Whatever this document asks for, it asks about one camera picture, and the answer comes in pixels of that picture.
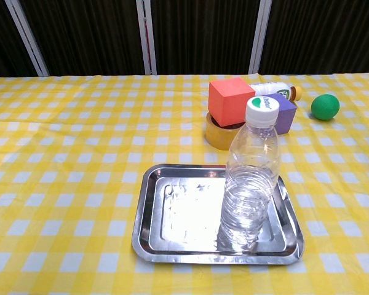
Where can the transparent plastic water bottle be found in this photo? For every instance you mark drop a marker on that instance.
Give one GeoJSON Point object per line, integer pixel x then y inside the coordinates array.
{"type": "Point", "coordinates": [250, 175]}

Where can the stainless steel rectangular tray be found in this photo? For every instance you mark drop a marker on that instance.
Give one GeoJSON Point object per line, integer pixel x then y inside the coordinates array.
{"type": "Point", "coordinates": [184, 215]}

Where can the small white yellow-capped bottle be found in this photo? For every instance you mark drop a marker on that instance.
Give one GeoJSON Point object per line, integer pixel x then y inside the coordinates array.
{"type": "Point", "coordinates": [272, 88]}

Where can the yellow tape roll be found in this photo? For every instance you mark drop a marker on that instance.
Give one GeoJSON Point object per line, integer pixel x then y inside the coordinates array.
{"type": "Point", "coordinates": [218, 136]}

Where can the red foam cube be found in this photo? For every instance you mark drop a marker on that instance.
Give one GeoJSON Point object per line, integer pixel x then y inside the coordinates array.
{"type": "Point", "coordinates": [227, 101]}

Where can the purple foam cube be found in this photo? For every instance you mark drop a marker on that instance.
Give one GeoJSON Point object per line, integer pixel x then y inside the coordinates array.
{"type": "Point", "coordinates": [286, 118]}

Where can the yellow white checkered tablecloth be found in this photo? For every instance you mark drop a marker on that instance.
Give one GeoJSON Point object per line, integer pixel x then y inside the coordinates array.
{"type": "Point", "coordinates": [64, 153]}

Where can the green ball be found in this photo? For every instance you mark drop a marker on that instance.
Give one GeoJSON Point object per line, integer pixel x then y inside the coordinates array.
{"type": "Point", "coordinates": [325, 107]}

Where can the white partition post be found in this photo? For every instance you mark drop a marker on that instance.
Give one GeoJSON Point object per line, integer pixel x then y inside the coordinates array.
{"type": "Point", "coordinates": [27, 37]}
{"type": "Point", "coordinates": [259, 37]}
{"type": "Point", "coordinates": [146, 37]}

